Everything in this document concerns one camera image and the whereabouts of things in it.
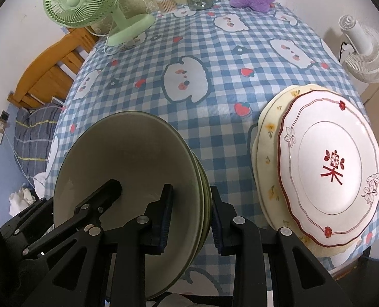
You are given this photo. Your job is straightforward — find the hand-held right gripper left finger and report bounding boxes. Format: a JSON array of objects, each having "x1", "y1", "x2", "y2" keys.
[{"x1": 30, "y1": 184, "x2": 175, "y2": 307}]

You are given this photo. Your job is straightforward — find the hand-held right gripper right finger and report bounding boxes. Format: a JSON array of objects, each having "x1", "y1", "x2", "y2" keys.
[{"x1": 210, "y1": 185, "x2": 344, "y2": 307}]

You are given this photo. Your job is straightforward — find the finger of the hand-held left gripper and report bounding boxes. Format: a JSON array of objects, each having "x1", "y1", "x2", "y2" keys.
[
  {"x1": 21, "y1": 179, "x2": 123, "y2": 259},
  {"x1": 0, "y1": 198, "x2": 54, "y2": 240}
]

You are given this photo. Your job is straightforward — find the white plate red rim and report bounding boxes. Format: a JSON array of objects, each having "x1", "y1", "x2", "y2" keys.
[{"x1": 276, "y1": 90, "x2": 379, "y2": 247}]

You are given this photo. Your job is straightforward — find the white crumpled cloth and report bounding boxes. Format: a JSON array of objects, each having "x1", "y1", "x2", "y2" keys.
[{"x1": 10, "y1": 187, "x2": 37, "y2": 216}]

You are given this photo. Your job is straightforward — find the white sheet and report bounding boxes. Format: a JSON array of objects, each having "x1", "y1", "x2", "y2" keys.
[{"x1": 33, "y1": 172, "x2": 49, "y2": 197}]

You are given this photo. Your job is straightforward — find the striped grey cushion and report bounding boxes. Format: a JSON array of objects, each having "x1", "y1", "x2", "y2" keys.
[{"x1": 13, "y1": 104, "x2": 65, "y2": 180}]

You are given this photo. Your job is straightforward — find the blue checked tablecloth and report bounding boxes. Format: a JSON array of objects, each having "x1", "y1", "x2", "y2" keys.
[{"x1": 44, "y1": 0, "x2": 379, "y2": 301}]

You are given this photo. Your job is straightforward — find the green desk fan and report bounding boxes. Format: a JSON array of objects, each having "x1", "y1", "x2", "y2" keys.
[{"x1": 43, "y1": 0, "x2": 156, "y2": 47}]

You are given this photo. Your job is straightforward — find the cotton swab box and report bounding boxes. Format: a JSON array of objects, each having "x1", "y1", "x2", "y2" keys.
[{"x1": 155, "y1": 0, "x2": 177, "y2": 15}]

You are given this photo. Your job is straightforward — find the white standing fan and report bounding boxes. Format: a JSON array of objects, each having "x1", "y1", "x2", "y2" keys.
[{"x1": 338, "y1": 14, "x2": 379, "y2": 85}]

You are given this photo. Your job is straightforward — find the white fan cable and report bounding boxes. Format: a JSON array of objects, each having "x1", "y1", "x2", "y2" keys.
[{"x1": 90, "y1": 22, "x2": 129, "y2": 56}]

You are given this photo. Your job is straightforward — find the black metal table frame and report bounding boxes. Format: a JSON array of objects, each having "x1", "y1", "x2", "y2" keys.
[{"x1": 331, "y1": 241, "x2": 373, "y2": 280}]

